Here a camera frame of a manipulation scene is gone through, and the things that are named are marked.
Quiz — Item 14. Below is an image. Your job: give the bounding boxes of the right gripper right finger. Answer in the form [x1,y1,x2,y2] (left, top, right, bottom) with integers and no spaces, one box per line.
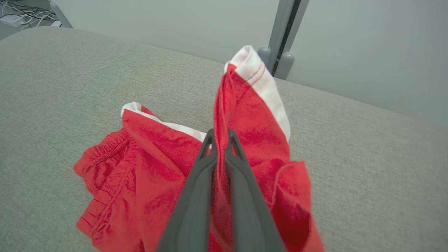
[224,128,288,252]

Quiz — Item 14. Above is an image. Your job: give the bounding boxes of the white power strip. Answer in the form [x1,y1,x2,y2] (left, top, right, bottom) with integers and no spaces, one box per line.
[0,14,24,28]

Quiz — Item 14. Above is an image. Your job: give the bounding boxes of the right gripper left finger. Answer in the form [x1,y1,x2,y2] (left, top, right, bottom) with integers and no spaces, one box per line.
[156,128,218,252]

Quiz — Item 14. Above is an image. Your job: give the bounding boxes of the grey fabric table cover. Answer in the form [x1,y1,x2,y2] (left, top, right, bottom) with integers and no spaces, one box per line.
[0,26,448,252]

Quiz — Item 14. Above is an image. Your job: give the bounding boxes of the grey frame leg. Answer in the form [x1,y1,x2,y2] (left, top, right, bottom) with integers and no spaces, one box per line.
[48,0,73,29]

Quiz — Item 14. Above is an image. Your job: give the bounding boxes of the grey partition post round feet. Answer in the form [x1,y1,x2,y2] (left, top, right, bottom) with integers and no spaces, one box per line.
[258,0,310,81]

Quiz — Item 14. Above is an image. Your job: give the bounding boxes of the white cable bundle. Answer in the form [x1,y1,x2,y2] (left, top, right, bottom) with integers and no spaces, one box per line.
[0,0,63,30]

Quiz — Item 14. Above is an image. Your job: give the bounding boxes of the red shorts white trim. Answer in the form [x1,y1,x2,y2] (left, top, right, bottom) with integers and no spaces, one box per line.
[73,45,325,252]

